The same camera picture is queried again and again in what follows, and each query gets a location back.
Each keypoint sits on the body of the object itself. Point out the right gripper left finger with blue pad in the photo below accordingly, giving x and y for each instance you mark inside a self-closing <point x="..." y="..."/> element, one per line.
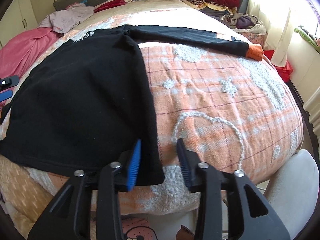
<point x="68" y="215"/>

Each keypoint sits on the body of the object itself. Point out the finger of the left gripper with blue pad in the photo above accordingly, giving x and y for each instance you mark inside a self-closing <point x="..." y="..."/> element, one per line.
<point x="6" y="95"/>
<point x="9" y="82"/>

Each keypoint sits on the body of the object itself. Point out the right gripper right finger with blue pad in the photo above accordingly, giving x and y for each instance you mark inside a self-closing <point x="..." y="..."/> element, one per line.
<point x="250" y="216"/>

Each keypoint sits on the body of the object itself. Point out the black sweater orange cuffs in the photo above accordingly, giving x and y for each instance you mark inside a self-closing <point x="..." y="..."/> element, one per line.
<point x="90" y="100"/>

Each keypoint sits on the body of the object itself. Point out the basket of purple clothes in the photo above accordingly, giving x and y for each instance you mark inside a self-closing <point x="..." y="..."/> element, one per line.
<point x="244" y="23"/>

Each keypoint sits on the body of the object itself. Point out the pink blanket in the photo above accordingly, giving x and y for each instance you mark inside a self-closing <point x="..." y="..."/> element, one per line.
<point x="23" y="50"/>

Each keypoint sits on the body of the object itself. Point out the white wardrobe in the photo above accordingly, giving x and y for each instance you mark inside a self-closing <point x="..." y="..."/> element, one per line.
<point x="19" y="17"/>

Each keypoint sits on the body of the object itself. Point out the orange white plaid blanket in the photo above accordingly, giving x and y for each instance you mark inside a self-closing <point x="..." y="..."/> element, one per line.
<point x="263" y="126"/>

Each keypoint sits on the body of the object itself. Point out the lilac crumpled garment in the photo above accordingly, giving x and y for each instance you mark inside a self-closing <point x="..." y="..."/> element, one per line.
<point x="63" y="21"/>

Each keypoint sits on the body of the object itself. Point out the beige bed sheet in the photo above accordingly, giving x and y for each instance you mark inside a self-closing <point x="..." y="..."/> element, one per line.
<point x="27" y="191"/>

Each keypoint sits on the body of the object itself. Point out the white curtain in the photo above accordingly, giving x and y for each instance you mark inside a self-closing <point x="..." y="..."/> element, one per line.
<point x="280" y="18"/>

